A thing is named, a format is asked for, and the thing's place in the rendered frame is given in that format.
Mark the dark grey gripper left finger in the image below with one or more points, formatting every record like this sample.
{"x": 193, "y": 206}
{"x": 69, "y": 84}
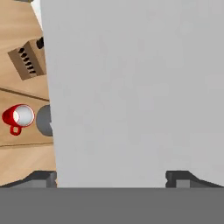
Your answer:
{"x": 40, "y": 178}

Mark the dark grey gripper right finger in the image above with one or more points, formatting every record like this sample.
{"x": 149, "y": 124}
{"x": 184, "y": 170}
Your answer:
{"x": 180, "y": 177}

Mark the grey round kettle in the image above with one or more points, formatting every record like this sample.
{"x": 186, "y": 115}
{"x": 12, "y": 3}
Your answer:
{"x": 44, "y": 121}

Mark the red mug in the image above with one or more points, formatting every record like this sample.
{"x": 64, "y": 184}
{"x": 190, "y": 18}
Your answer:
{"x": 18, "y": 117}

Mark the wooden knife block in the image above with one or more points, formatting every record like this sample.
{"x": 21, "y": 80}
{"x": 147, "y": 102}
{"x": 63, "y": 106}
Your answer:
{"x": 29, "y": 61}

